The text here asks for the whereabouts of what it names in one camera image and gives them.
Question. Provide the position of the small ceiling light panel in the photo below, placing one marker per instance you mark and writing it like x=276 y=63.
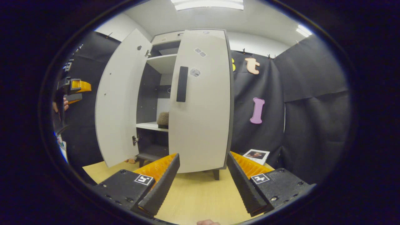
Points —
x=303 y=30

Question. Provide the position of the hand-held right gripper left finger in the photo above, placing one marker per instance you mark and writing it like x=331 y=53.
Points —
x=162 y=187

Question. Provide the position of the grey shoe cabinet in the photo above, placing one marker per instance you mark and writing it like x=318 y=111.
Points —
x=147 y=93

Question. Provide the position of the white plush toy orange feet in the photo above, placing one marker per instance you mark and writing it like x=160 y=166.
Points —
x=131 y=161

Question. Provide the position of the large ceiling light panel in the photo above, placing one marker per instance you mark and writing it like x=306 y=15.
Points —
x=207 y=3

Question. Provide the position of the black backdrop cloth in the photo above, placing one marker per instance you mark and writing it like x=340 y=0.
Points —
x=312 y=125

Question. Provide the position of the brown fuzzy shoe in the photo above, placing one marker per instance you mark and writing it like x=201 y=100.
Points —
x=163 y=120

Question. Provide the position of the grey cabinet door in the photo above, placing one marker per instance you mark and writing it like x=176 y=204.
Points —
x=206 y=118
x=120 y=100

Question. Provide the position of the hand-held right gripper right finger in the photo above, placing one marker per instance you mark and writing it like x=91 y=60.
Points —
x=243 y=187

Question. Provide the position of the grey cabinet drawer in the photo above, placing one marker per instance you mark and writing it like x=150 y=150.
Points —
x=165 y=37

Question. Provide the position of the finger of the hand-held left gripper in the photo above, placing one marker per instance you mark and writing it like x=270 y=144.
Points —
x=82 y=86
x=74 y=97

